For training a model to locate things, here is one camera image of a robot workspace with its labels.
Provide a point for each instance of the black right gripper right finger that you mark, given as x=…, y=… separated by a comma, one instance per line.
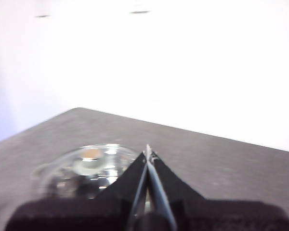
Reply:
x=219, y=214

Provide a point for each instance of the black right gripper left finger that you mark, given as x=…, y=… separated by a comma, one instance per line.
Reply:
x=86, y=214

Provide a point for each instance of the glass lid with green knob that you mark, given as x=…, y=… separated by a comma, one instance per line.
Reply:
x=91, y=161

